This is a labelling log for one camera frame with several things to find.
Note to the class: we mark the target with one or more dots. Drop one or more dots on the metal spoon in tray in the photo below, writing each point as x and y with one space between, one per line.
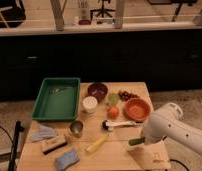
58 90

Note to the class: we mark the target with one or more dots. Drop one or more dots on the black pole stand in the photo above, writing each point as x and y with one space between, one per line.
18 129

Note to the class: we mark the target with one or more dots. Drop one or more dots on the green chili pepper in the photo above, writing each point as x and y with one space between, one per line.
137 141

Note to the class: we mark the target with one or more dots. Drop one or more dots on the green apple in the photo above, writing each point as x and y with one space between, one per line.
112 99

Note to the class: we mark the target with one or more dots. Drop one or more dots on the grey blue cloth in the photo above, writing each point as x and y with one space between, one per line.
44 132

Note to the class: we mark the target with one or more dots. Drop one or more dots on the wooden block eraser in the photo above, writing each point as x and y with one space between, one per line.
52 144

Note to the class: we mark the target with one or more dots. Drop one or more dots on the blue sponge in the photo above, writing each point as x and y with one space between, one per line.
66 160

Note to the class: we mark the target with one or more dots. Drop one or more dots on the red tomato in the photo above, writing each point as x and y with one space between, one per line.
113 112

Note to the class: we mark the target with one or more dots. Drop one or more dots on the metal cup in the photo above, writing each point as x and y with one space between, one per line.
76 128

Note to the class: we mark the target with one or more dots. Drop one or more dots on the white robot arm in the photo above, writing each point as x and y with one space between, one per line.
166 121

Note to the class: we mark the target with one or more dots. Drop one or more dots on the dark red bowl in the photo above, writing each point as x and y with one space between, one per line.
98 90

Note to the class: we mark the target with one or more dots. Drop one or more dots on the green plastic tray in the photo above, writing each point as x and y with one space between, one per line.
61 106

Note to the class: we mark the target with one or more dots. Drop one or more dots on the white cup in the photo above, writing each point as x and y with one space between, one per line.
90 104

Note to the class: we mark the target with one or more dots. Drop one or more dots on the bunch of dark grapes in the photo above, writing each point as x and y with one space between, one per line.
124 95

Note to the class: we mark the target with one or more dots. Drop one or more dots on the orange bowl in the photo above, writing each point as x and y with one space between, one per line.
137 109

